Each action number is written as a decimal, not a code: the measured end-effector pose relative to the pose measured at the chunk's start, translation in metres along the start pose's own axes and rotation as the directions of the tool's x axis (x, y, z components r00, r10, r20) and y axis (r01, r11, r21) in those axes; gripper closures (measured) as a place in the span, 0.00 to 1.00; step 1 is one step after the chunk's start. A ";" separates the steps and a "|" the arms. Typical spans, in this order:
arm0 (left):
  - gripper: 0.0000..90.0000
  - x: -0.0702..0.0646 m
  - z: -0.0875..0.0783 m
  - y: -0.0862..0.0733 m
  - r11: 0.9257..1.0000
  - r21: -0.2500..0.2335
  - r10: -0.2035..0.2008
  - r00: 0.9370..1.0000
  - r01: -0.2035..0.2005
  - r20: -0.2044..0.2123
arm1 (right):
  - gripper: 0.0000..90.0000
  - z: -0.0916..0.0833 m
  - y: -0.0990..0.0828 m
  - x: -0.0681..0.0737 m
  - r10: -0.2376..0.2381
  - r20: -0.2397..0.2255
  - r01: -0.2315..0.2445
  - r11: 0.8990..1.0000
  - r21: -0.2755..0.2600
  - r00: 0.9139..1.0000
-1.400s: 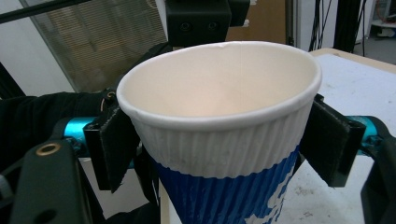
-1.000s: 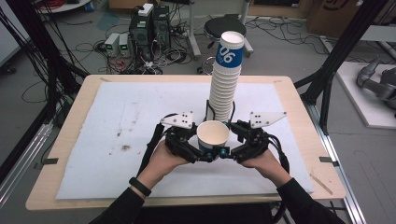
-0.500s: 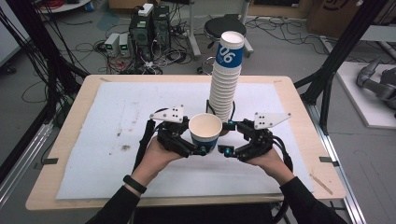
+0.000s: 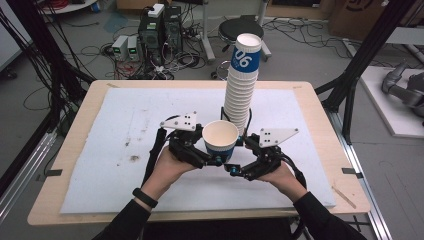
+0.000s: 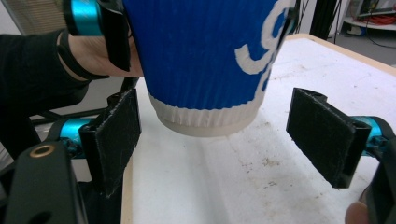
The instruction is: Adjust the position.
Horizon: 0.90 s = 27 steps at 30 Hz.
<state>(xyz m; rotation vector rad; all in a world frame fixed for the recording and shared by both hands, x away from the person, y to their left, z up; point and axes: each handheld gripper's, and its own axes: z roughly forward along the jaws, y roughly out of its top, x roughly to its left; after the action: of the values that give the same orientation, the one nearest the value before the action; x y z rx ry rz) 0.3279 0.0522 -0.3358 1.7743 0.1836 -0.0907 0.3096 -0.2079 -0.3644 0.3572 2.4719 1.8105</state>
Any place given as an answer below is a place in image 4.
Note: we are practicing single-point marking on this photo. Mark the cardboard box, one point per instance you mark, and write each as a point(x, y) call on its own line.
point(356, 20)

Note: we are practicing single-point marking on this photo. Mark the white box on computer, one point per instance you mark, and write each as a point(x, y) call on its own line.
point(156, 10)

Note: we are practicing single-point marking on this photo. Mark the blue paper cup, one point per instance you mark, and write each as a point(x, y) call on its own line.
point(220, 136)

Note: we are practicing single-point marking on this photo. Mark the person's dark clothing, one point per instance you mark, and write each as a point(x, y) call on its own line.
point(216, 231)

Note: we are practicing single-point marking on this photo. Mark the person's left hand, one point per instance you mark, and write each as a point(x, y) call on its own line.
point(166, 173)

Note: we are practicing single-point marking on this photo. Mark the person's right hand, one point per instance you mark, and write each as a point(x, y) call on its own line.
point(288, 181)

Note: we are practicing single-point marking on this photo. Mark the white platform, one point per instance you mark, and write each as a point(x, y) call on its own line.
point(393, 123)

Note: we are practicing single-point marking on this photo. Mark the white foam mat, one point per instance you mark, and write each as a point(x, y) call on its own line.
point(116, 186)

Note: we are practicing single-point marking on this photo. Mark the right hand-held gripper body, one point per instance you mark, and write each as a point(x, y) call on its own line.
point(266, 160)

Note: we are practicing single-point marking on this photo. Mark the white round table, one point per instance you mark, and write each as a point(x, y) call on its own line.
point(73, 6)

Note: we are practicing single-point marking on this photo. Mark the grey power supply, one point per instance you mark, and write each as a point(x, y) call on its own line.
point(133, 49)
point(119, 48)

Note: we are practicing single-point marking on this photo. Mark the black computer tower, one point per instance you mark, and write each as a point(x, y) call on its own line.
point(151, 36)
point(173, 30)

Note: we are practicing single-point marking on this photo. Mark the tan tape strip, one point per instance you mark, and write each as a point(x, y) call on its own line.
point(112, 85)

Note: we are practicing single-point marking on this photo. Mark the grey shelf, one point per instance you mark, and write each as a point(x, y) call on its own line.
point(406, 36)

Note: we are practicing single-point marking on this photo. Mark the thin wooden stick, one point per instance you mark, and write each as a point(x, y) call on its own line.
point(343, 197)

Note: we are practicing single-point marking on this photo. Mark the stack of white paper cups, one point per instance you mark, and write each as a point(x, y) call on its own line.
point(240, 96)

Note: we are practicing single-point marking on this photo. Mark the black wristband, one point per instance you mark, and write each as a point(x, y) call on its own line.
point(145, 197)

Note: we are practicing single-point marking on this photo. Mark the wooden table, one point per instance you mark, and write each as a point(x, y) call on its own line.
point(53, 206)

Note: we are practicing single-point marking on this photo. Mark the white board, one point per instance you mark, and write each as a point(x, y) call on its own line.
point(10, 36)

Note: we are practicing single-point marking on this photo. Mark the aluminium rail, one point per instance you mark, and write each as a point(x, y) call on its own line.
point(23, 176)
point(370, 193)

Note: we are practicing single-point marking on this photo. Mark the black round stool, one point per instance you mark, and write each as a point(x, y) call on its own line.
point(228, 30)

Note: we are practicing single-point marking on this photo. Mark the grey desk leg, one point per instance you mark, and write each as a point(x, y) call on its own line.
point(265, 50)
point(207, 36)

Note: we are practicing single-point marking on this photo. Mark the black metal frame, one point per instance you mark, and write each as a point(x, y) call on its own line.
point(370, 40)

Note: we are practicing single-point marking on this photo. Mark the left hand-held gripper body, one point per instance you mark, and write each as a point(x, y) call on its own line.
point(186, 146)

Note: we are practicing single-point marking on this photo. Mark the black tape piece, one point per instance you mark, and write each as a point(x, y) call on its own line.
point(351, 172)
point(53, 173)

